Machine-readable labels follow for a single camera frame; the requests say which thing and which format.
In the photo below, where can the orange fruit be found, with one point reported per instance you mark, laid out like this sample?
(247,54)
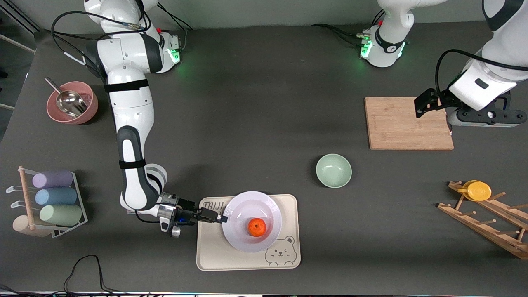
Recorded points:
(257,227)

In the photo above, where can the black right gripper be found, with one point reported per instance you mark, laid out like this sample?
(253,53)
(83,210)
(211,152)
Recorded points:
(186,210)

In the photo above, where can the blue cup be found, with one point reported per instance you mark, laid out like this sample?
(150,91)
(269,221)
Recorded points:
(55,196)

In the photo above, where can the wooden cutting board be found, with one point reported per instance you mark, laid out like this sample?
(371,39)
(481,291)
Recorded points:
(396,123)

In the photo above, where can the dark grey table mat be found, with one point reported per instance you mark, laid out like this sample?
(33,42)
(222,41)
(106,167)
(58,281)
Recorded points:
(247,123)

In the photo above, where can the white round plate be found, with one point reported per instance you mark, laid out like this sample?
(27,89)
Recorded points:
(247,206)

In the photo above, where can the pale green bowl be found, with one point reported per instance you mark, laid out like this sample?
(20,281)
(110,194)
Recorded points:
(333,170)

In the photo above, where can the purple cup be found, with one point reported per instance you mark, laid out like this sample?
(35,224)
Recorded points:
(53,179)

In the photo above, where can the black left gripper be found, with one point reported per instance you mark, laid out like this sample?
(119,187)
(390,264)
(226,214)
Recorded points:
(442,100)

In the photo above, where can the beige bear print tray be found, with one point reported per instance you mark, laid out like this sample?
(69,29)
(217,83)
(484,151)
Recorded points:
(214,251)

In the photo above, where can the yellow cup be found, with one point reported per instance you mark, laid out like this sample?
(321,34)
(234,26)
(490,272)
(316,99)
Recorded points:
(478,192)

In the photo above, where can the beige cup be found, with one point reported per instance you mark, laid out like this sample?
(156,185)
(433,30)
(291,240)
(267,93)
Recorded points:
(20,225)

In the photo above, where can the wooden peg dish rack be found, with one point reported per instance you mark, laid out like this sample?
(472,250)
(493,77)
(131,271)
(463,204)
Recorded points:
(517,248)

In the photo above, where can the pink bowl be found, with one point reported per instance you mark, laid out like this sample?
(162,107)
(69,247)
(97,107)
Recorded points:
(93,103)

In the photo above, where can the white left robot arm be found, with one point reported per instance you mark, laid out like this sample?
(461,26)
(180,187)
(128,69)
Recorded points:
(486,86)

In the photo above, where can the green cup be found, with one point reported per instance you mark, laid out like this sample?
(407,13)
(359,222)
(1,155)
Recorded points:
(61,215)

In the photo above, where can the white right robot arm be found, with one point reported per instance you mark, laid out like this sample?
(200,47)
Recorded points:
(132,107)

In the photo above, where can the metal scoop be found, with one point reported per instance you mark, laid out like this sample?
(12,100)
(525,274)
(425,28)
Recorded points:
(68,101)

